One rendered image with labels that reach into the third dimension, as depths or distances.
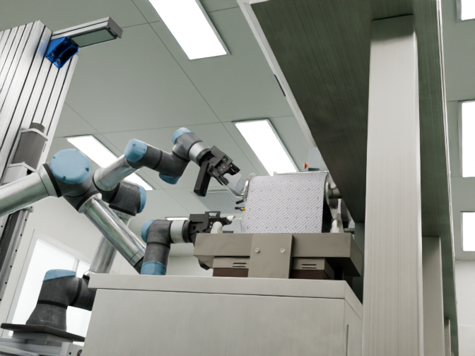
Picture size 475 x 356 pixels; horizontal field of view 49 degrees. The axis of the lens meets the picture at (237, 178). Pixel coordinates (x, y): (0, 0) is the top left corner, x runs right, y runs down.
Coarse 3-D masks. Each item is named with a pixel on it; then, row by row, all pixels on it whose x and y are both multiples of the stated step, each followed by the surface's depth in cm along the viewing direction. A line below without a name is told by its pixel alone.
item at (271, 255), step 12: (252, 240) 129; (264, 240) 127; (276, 240) 126; (288, 240) 125; (252, 252) 127; (264, 252) 126; (276, 252) 125; (288, 252) 124; (252, 264) 126; (264, 264) 125; (276, 264) 124; (288, 264) 122; (252, 276) 124; (264, 276) 123; (276, 276) 122; (288, 276) 121
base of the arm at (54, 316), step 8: (40, 304) 195; (48, 304) 194; (56, 304) 195; (64, 304) 198; (32, 312) 195; (40, 312) 193; (48, 312) 193; (56, 312) 194; (64, 312) 198; (32, 320) 191; (40, 320) 190; (48, 320) 192; (56, 320) 193; (64, 320) 196; (64, 328) 195
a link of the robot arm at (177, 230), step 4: (176, 220) 162; (180, 220) 162; (184, 220) 162; (172, 224) 161; (176, 224) 161; (180, 224) 160; (172, 228) 161; (176, 228) 160; (180, 228) 160; (172, 232) 160; (176, 232) 160; (180, 232) 159; (172, 236) 161; (176, 236) 160; (180, 236) 160; (172, 240) 161; (176, 240) 161; (180, 240) 160; (184, 240) 161
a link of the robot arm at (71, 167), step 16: (64, 160) 161; (80, 160) 163; (32, 176) 160; (48, 176) 159; (64, 176) 159; (80, 176) 161; (0, 192) 156; (16, 192) 157; (32, 192) 158; (48, 192) 161; (64, 192) 163; (80, 192) 170; (0, 208) 155; (16, 208) 158
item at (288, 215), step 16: (256, 208) 157; (272, 208) 155; (288, 208) 153; (304, 208) 151; (320, 208) 150; (256, 224) 155; (272, 224) 153; (288, 224) 151; (304, 224) 149; (320, 224) 148
